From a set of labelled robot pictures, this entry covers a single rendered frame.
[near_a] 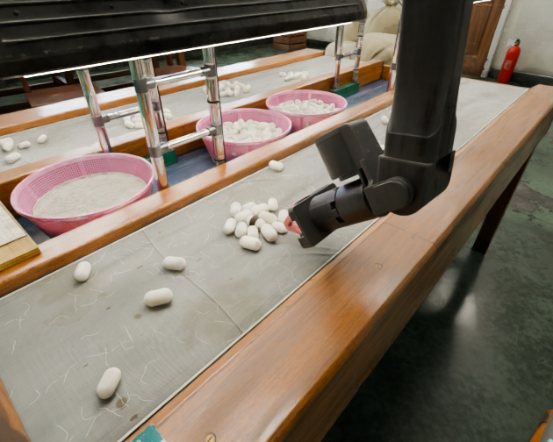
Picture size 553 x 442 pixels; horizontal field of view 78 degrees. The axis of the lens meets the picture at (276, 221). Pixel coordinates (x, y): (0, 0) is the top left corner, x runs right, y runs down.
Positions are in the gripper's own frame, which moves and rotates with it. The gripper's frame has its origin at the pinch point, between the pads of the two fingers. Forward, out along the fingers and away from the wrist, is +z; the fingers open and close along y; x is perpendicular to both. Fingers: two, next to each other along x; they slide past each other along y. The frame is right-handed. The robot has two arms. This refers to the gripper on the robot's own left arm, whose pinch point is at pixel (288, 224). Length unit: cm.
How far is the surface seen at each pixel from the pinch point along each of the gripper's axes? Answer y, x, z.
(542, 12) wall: -492, -35, 51
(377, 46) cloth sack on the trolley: -305, -79, 137
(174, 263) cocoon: 18.9, -3.9, 5.1
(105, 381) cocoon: 34.3, 2.8, -3.3
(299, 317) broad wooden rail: 13.9, 8.9, -11.3
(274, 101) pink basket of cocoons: -51, -33, 42
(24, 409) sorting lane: 41.6, 1.2, 1.5
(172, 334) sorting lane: 25.6, 3.5, -1.1
